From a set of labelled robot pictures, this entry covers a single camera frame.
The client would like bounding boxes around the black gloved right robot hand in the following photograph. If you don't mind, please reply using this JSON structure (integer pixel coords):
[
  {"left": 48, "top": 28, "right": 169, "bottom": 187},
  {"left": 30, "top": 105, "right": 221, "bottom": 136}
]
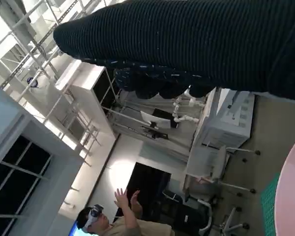
[{"left": 53, "top": 0, "right": 295, "bottom": 104}]

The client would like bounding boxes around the pink bowl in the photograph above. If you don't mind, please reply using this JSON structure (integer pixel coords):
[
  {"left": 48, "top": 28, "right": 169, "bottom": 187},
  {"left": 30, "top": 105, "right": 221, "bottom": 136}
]
[{"left": 274, "top": 131, "right": 295, "bottom": 236}]

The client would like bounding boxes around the white desk monitor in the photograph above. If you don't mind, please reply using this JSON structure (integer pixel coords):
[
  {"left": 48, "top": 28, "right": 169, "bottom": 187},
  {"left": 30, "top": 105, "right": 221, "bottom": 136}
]
[{"left": 140, "top": 110, "right": 172, "bottom": 130}]

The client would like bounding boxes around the white cabinet with vents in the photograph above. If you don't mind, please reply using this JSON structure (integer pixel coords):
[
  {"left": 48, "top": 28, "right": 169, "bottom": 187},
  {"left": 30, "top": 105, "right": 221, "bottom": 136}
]
[{"left": 201, "top": 88, "right": 256, "bottom": 148}]

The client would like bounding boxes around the tall white cabinet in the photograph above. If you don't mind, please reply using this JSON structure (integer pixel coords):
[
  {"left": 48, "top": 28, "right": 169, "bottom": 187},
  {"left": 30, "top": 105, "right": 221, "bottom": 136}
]
[{"left": 56, "top": 60, "right": 123, "bottom": 138}]

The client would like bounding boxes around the white office chair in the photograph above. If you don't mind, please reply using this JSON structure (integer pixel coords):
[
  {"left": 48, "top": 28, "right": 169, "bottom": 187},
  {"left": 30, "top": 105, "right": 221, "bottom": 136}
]
[
  {"left": 201, "top": 145, "right": 261, "bottom": 184},
  {"left": 184, "top": 183, "right": 256, "bottom": 236}
]

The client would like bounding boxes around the green cutting mat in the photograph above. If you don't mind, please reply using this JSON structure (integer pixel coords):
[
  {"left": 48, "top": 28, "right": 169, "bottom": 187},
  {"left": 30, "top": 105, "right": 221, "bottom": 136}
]
[{"left": 259, "top": 172, "right": 281, "bottom": 209}]

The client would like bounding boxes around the person with headset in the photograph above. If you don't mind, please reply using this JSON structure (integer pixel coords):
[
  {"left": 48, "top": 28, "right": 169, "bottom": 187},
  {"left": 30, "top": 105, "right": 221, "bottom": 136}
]
[{"left": 77, "top": 188, "right": 174, "bottom": 236}]

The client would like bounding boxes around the white headset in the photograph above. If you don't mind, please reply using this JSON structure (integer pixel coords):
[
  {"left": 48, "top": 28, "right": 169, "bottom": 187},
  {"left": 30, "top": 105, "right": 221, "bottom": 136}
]
[{"left": 85, "top": 204, "right": 105, "bottom": 228}]

